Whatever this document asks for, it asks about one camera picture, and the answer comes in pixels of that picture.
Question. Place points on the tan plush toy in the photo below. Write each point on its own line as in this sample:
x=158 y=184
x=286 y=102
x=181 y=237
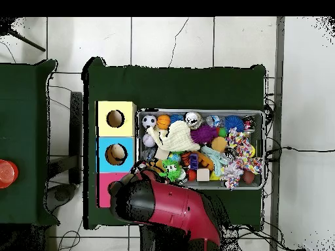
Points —
x=157 y=165

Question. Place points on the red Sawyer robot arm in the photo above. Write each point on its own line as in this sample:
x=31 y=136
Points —
x=167 y=209

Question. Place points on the clear mesh bin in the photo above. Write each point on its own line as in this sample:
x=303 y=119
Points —
x=138 y=136

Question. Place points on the wooden box with three holes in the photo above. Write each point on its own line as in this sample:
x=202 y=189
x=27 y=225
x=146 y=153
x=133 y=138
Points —
x=102 y=141

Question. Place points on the cream knitted cloth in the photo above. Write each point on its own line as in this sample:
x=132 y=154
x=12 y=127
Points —
x=175 y=138

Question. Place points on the small orange basketball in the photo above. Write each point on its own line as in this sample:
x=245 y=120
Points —
x=164 y=122

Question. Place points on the small soccer ball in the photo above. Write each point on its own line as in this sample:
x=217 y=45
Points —
x=149 y=121

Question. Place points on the green fuzzy toy with eyes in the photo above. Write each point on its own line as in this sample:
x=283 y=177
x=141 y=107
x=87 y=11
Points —
x=171 y=168

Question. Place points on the purple spiky ball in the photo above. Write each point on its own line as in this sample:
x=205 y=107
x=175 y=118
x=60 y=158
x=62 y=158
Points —
x=204 y=134

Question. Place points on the blue spiky ball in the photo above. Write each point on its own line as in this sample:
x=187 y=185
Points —
x=234 y=123

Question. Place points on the colourful patterned cloth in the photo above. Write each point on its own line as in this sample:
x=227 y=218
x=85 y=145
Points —
x=241 y=151

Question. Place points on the yellow ball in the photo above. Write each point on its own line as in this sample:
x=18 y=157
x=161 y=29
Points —
x=252 y=150

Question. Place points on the green cloth side table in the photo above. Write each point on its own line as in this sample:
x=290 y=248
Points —
x=26 y=104

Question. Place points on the red round container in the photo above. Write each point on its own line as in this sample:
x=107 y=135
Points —
x=7 y=173

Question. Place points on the black tripod leg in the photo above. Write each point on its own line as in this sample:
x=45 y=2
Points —
x=26 y=41

